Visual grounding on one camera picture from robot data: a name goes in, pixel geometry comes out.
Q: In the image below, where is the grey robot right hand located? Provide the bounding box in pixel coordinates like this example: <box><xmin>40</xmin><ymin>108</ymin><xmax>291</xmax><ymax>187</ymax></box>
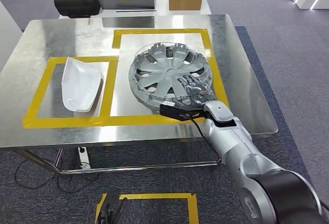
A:
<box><xmin>177</xmin><ymin>74</ymin><xmax>215</xmax><ymax>109</ymax></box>

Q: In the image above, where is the black cable loop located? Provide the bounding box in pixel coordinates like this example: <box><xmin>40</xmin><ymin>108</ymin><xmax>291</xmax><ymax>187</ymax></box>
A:
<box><xmin>14</xmin><ymin>147</ymin><xmax>100</xmax><ymax>194</ymax></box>

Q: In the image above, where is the white cabinet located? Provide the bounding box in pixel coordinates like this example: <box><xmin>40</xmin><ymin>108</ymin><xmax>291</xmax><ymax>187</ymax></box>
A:
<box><xmin>0</xmin><ymin>0</ymin><xmax>23</xmax><ymax>74</ymax></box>

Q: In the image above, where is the stainless steel workbench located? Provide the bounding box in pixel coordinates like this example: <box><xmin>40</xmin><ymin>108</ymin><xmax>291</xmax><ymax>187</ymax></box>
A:
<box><xmin>0</xmin><ymin>14</ymin><xmax>279</xmax><ymax>182</ymax></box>

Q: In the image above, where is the white plastic cover part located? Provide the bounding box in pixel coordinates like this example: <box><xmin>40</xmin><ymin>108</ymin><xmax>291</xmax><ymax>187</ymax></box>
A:
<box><xmin>61</xmin><ymin>56</ymin><xmax>102</xmax><ymax>113</ymax></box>

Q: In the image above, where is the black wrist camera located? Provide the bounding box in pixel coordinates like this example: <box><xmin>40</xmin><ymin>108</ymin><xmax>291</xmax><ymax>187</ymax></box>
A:
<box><xmin>159</xmin><ymin>100</ymin><xmax>206</xmax><ymax>122</ymax></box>

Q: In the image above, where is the grey plastic wheel hubcap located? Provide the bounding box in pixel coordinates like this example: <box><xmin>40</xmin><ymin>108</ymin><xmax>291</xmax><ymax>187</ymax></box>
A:
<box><xmin>128</xmin><ymin>42</ymin><xmax>214</xmax><ymax>109</ymax></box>

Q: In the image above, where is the white power strip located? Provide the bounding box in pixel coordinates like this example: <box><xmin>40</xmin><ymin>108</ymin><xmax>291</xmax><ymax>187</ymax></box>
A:
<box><xmin>78</xmin><ymin>146</ymin><xmax>91</xmax><ymax>171</ymax></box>

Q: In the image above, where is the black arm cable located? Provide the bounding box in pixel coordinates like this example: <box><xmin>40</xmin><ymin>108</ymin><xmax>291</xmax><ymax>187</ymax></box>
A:
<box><xmin>189</xmin><ymin>115</ymin><xmax>224</xmax><ymax>162</ymax></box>

